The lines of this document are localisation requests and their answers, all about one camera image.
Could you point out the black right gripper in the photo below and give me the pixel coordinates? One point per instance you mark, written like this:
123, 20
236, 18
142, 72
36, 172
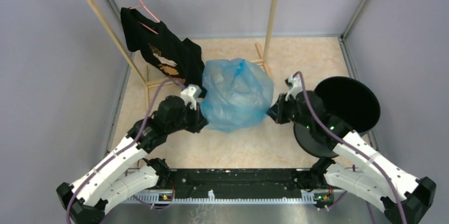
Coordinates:
276, 111

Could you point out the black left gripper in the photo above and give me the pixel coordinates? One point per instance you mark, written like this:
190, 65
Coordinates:
199, 121

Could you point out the blue plastic trash bag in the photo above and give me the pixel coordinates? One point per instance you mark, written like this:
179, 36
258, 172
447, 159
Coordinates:
238, 94

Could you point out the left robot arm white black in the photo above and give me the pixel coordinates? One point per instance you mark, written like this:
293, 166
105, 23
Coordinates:
91, 197

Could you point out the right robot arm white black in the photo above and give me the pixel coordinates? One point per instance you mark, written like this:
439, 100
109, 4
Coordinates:
402, 197

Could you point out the black round trash bin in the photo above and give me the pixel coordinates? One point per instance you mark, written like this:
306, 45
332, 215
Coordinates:
348, 99

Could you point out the black printed t-shirt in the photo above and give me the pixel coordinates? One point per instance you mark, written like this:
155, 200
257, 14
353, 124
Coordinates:
175, 58

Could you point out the wooden clothes rack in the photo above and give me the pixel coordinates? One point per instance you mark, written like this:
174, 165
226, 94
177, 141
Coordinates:
149, 84

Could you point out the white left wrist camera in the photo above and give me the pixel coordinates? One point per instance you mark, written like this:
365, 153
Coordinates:
189, 95

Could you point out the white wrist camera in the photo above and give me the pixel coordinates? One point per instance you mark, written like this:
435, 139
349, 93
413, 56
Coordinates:
189, 95
294, 84

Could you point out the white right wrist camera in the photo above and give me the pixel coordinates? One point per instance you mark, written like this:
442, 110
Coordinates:
294, 84

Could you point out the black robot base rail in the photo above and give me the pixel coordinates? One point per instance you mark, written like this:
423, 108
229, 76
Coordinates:
162, 187

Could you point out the metal corner frame left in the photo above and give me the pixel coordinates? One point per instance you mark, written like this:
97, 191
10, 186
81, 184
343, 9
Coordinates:
111, 11

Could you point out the metal corner frame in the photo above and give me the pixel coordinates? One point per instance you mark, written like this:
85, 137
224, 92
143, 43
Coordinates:
111, 11
343, 39

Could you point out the metal corner frame right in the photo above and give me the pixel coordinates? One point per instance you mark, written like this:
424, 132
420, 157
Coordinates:
343, 39

